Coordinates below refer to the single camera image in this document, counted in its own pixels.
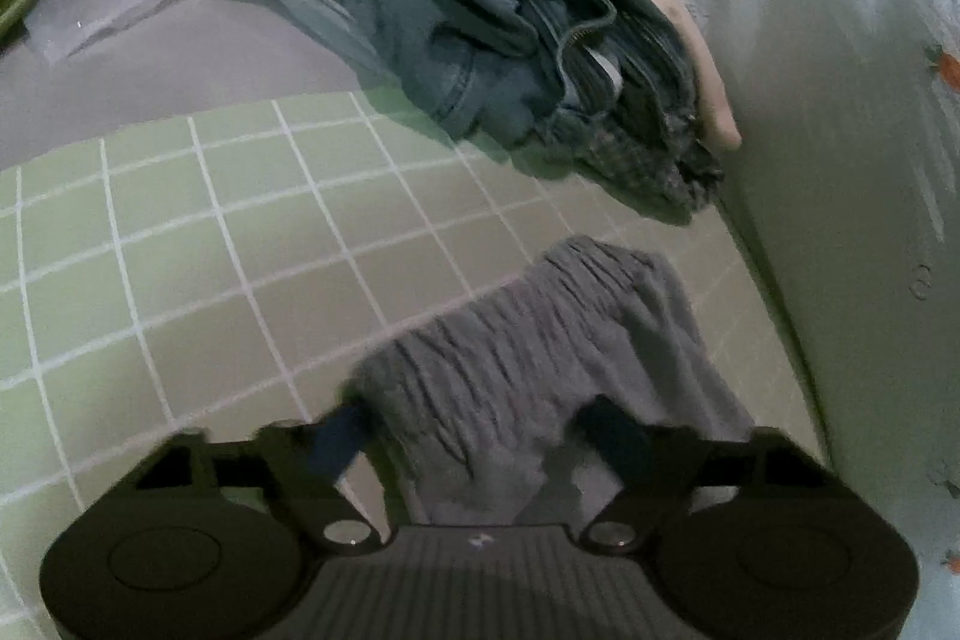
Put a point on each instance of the dark plaid shirt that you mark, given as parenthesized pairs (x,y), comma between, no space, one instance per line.
(651,162)

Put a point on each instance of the blue denim jeans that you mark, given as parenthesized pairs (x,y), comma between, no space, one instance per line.
(574,77)

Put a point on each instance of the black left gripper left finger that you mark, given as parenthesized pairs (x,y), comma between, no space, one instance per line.
(292,467)

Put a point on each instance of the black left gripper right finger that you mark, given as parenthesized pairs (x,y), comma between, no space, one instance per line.
(662,468)

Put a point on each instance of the pale blue printed bedsheet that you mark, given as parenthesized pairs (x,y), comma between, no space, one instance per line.
(847,187)

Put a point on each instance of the green grid cutting mat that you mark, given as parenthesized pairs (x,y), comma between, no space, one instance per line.
(226,269)

